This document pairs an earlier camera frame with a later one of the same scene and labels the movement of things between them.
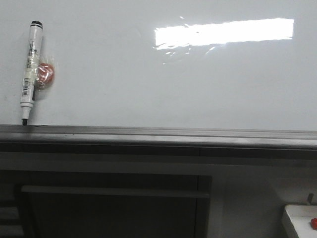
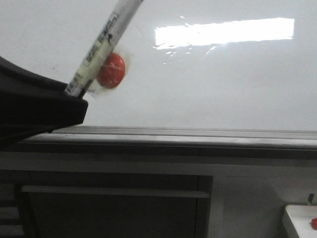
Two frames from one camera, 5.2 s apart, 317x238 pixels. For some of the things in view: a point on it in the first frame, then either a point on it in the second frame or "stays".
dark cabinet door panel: (59, 204) stays
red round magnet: (45, 75) → (111, 72)
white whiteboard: (226, 64) stays
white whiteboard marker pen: (31, 72) → (109, 32)
